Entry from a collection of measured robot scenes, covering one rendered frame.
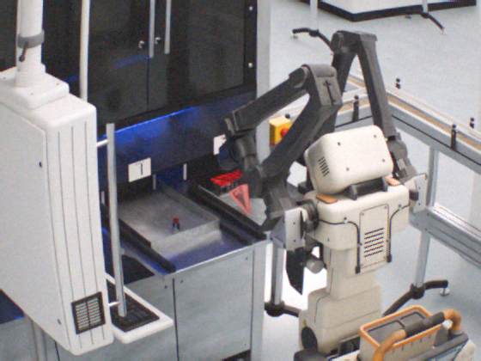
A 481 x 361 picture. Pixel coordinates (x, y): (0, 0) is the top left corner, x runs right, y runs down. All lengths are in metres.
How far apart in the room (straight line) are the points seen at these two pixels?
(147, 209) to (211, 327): 0.66
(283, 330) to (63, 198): 2.01
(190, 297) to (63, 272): 1.18
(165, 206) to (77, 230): 0.87
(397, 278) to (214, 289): 1.23
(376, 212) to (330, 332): 0.41
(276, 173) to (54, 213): 0.63
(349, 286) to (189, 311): 1.03
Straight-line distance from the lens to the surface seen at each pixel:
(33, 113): 2.77
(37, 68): 2.86
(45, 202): 2.78
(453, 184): 5.92
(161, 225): 3.57
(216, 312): 4.10
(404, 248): 5.24
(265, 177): 2.99
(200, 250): 3.44
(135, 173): 3.61
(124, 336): 3.15
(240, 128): 3.07
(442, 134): 4.22
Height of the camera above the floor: 2.61
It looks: 27 degrees down
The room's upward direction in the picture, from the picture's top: 1 degrees clockwise
